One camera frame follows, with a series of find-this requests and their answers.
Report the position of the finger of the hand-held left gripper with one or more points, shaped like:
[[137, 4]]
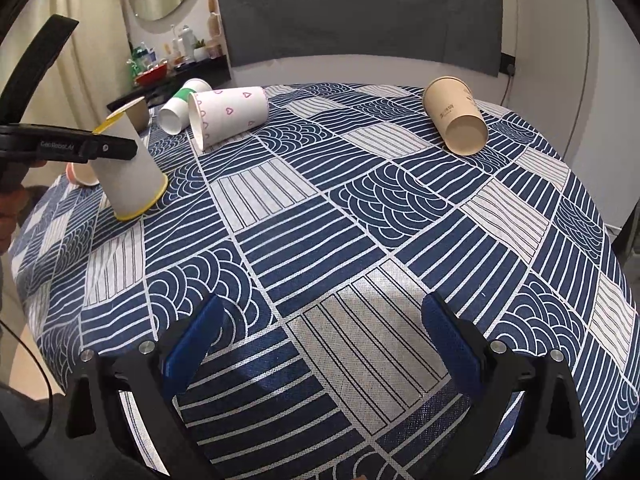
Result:
[[45, 60], [115, 148]]

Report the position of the beige curtain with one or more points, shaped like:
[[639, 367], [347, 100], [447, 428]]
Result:
[[65, 60]]

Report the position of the white cup with pink hearts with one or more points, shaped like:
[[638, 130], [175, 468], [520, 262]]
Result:
[[230, 112]]

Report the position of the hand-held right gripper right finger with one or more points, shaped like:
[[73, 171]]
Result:
[[450, 345]]

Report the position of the pink paper cup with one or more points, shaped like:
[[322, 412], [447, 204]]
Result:
[[82, 175]]

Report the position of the black side table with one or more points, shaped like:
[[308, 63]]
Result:
[[200, 72]]

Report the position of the green plastic bottle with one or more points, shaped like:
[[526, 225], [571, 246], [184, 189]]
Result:
[[139, 57]]

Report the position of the small potted plant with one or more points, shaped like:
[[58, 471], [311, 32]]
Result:
[[200, 49]]

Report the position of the white cup with yellow rim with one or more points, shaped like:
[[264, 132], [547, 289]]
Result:
[[132, 185]]

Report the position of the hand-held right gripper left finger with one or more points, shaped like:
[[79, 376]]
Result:
[[194, 342]]

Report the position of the tan paper cup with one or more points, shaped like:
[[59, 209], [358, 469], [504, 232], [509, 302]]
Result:
[[457, 115]]

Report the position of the person's left hand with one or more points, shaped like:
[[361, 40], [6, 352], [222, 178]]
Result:
[[9, 220]]

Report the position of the grey fabric panel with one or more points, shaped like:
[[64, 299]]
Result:
[[360, 10]]

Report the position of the red bowl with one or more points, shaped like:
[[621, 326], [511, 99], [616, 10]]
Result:
[[150, 76]]

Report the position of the white cup with green band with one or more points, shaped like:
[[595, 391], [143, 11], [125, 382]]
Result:
[[172, 112]]

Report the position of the blue white patterned tablecloth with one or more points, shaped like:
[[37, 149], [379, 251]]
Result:
[[350, 220]]

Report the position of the white bottle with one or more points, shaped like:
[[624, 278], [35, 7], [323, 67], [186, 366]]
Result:
[[186, 42]]

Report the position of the brown kraft paper cup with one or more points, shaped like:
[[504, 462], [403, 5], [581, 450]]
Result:
[[136, 115]]

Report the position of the black wall socket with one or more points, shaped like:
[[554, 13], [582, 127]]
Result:
[[508, 64]]

